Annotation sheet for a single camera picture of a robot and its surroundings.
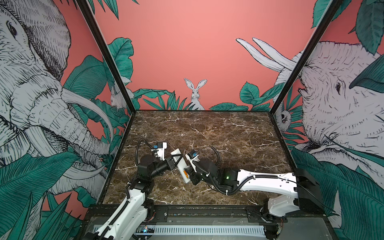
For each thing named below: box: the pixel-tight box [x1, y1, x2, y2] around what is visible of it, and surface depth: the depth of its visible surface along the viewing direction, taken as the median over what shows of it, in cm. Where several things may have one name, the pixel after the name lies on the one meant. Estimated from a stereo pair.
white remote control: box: [170, 148, 190, 184], surface depth 76 cm
